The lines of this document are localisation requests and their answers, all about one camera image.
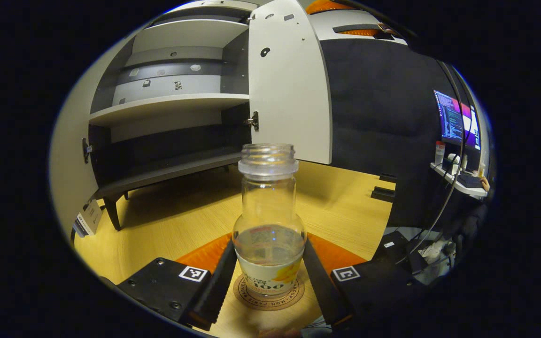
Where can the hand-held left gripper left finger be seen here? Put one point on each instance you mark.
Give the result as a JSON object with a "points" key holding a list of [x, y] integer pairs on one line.
{"points": [[221, 281]]}

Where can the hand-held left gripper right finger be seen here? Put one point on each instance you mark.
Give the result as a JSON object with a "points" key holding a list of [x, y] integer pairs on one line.
{"points": [[320, 286]]}

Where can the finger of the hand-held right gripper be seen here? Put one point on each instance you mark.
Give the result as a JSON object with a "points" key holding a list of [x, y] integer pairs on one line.
{"points": [[364, 30], [327, 6]]}

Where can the round cork coaster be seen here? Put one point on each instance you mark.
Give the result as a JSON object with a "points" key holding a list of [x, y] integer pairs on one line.
{"points": [[294, 298]]}

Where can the clear glass bottle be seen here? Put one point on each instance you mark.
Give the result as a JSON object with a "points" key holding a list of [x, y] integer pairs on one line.
{"points": [[268, 211]]}

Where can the white cabinet door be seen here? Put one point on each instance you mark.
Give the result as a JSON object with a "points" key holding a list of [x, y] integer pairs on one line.
{"points": [[68, 164], [289, 94]]}

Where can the white and grey cabinet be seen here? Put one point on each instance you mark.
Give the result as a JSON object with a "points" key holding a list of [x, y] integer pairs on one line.
{"points": [[172, 103]]}

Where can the white bottle with red cap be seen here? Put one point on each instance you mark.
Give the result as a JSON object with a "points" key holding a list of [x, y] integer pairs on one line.
{"points": [[439, 154]]}

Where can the black backdrop cloth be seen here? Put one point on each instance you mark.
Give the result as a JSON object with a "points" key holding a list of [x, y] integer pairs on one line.
{"points": [[378, 117]]}

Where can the black table clamp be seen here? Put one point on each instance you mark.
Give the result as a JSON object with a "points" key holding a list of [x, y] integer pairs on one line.
{"points": [[387, 178], [383, 194]]}

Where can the crumpled white paper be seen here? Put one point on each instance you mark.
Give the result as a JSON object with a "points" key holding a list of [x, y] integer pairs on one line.
{"points": [[432, 251]]}

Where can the computer monitor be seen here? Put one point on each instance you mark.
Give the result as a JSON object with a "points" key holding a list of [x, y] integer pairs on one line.
{"points": [[451, 117]]}

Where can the white printed paper tag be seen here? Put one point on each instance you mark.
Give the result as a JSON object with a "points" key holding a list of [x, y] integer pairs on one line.
{"points": [[88, 218]]}

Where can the white desk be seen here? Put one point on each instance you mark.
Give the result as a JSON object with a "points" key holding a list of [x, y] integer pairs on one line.
{"points": [[463, 185]]}

